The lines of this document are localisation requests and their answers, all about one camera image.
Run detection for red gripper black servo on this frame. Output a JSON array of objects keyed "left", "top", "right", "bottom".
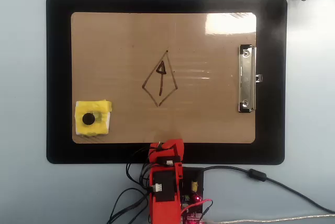
[{"left": 148, "top": 138, "right": 185, "bottom": 166}]

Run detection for yellow white sponge black knob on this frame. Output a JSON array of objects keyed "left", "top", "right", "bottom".
[{"left": 74, "top": 98, "right": 114, "bottom": 138}]

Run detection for black robot base with electronics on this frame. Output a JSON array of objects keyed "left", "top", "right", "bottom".
[{"left": 180, "top": 166, "right": 205, "bottom": 224}]

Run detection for brown marker drawing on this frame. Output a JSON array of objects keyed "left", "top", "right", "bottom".
[{"left": 141, "top": 50, "right": 179, "bottom": 107}]

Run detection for silver metal clipboard clip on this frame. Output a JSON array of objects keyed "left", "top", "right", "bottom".
[{"left": 237, "top": 43, "right": 264, "bottom": 114}]

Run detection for brown glossy clipboard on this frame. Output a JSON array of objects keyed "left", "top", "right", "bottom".
[{"left": 70, "top": 12, "right": 257, "bottom": 144}]

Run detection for black rubber mat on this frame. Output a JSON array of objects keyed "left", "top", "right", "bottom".
[{"left": 46, "top": 0, "right": 288, "bottom": 165}]

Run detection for black servo wire bundle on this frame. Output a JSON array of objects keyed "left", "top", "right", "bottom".
[{"left": 107, "top": 147, "right": 154, "bottom": 224}]

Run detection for red loose wire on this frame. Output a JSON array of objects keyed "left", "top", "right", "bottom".
[{"left": 180, "top": 199, "right": 214, "bottom": 216}]

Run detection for black power cable with ferrite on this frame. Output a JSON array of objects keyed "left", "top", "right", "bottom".
[{"left": 203, "top": 165, "right": 335, "bottom": 214}]

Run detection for silver braided USB cable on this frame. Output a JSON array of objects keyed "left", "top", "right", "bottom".
[{"left": 204, "top": 215, "right": 335, "bottom": 224}]

